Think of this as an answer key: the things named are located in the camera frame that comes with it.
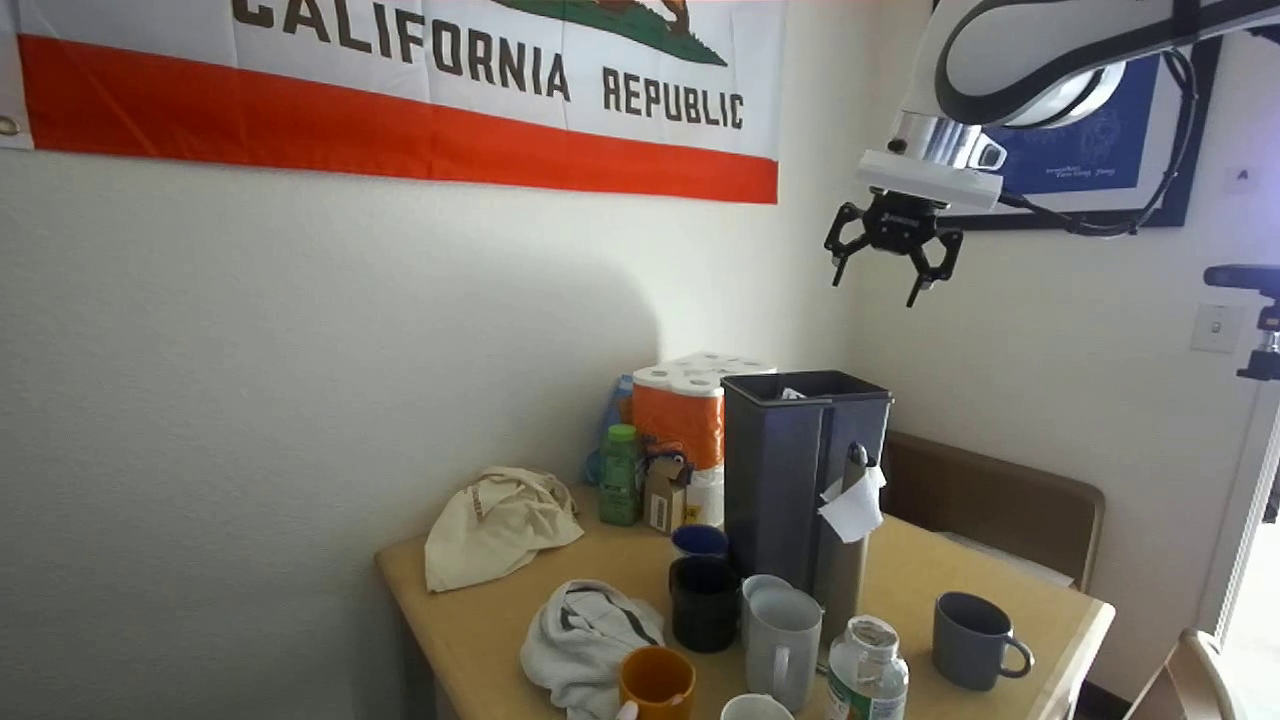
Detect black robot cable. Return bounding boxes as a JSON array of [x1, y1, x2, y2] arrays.
[[998, 38, 1204, 239]]

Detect cardboard tube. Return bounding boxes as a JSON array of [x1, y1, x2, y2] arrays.
[[812, 513, 871, 645]]

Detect navy mug white interior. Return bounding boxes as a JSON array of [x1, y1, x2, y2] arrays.
[[715, 688, 800, 720]]

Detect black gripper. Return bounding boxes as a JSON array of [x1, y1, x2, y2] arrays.
[[820, 190, 969, 314]]

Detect white cloth dark stripes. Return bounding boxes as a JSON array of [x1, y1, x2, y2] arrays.
[[517, 578, 669, 720]]

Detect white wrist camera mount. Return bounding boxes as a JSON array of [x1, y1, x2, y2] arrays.
[[857, 110, 1012, 213]]

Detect orange mug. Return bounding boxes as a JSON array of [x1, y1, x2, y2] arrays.
[[612, 645, 701, 720]]

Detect California Republic flag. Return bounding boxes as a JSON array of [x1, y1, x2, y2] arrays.
[[0, 0, 784, 210]]

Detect cream cloth bag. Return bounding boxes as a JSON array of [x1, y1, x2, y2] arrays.
[[422, 464, 588, 596]]

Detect black camera on stand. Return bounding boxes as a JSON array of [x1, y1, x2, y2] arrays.
[[1200, 262, 1280, 389]]

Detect white paper towel scrap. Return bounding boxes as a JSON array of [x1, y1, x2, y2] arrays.
[[812, 461, 894, 544]]

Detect blue mug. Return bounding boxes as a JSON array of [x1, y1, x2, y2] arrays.
[[669, 522, 735, 559]]

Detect blue bottle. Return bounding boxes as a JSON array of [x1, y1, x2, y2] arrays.
[[579, 371, 642, 491]]

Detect black mug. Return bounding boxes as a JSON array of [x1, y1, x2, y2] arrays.
[[665, 553, 745, 658]]

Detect grey mug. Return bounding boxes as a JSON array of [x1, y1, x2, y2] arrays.
[[929, 589, 1039, 691]]

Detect paper towel multipack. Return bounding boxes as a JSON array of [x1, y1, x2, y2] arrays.
[[627, 348, 784, 532]]

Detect clear bottle green label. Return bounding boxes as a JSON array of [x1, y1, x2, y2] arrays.
[[820, 614, 914, 720]]

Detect small brown bottle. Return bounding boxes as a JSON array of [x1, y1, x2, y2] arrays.
[[642, 445, 697, 536]]

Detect grey plastic bin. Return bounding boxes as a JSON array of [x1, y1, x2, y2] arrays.
[[719, 369, 898, 596]]

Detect white light switch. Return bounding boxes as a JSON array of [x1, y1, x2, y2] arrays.
[[1188, 299, 1250, 360]]

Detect tall white mug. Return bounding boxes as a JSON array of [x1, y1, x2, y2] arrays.
[[742, 573, 827, 717]]

